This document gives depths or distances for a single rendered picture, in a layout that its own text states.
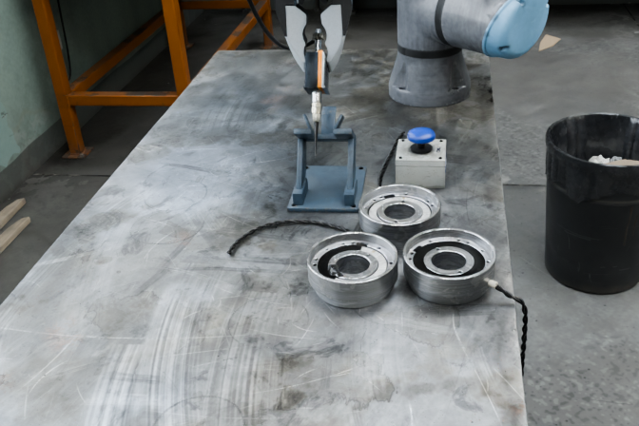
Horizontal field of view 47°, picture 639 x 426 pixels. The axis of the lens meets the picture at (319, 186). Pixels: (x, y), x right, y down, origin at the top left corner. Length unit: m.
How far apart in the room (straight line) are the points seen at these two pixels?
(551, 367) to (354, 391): 1.28
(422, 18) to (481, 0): 0.12
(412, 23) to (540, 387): 1.00
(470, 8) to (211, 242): 0.56
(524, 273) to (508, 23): 1.22
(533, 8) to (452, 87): 0.22
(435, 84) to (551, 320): 0.99
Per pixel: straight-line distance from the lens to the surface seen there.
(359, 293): 0.82
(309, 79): 0.95
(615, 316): 2.19
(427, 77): 1.33
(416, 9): 1.30
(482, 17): 1.22
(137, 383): 0.80
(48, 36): 3.11
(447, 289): 0.83
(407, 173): 1.06
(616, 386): 1.98
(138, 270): 0.96
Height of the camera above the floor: 1.32
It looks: 29 degrees down
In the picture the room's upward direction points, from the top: 4 degrees counter-clockwise
